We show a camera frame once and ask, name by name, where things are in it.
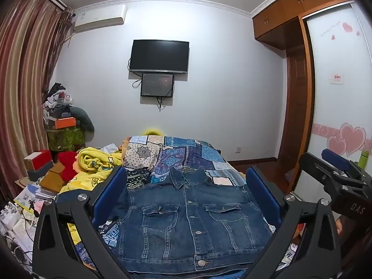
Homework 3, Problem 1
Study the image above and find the striped brown curtain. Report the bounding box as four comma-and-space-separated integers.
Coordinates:
0, 0, 73, 202

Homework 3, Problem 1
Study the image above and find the wooden overhead cabinet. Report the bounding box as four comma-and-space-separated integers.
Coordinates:
252, 0, 353, 50

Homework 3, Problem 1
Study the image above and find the yellow cartoon blanket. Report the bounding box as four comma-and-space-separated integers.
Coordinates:
58, 147, 125, 246

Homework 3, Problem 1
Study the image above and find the pile of papers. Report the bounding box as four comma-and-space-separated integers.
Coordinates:
0, 180, 56, 256

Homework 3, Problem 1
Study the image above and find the pile of clothes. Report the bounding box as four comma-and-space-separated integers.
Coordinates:
42, 83, 73, 123

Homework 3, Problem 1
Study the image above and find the black wall television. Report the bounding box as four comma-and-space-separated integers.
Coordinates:
129, 39, 190, 74

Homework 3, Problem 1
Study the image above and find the red box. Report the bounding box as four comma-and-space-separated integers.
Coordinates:
24, 149, 53, 172

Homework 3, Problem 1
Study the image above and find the yellow plush toy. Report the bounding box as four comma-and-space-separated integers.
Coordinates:
141, 128, 165, 137

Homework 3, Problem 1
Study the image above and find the brown cardboard box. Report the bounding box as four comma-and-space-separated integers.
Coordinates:
39, 163, 66, 194

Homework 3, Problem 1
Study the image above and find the blue denim jacket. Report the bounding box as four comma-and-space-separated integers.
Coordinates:
115, 167, 276, 276

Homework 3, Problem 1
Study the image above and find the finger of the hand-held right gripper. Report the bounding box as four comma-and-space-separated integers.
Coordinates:
299, 152, 367, 194
321, 148, 364, 175

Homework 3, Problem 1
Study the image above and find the green bottle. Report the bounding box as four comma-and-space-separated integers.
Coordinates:
358, 149, 371, 169

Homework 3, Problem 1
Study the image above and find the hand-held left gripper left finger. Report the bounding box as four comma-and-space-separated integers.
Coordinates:
33, 166, 140, 279

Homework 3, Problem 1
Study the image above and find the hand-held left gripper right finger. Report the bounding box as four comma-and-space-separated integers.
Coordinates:
246, 166, 342, 279

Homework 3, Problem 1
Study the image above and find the red plush toy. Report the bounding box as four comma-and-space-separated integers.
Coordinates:
57, 151, 79, 181

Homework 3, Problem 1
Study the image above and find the small black wall monitor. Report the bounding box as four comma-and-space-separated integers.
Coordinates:
140, 73, 175, 97

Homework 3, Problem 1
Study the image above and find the dark grey cushion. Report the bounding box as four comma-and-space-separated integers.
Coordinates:
70, 106, 95, 133

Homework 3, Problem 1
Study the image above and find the orange box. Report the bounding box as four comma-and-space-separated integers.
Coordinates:
55, 117, 76, 129

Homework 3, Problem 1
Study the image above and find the white air conditioner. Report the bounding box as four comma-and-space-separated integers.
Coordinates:
74, 4, 128, 32

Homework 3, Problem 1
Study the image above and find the blue patchwork bed cover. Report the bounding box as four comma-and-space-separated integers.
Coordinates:
55, 135, 291, 279

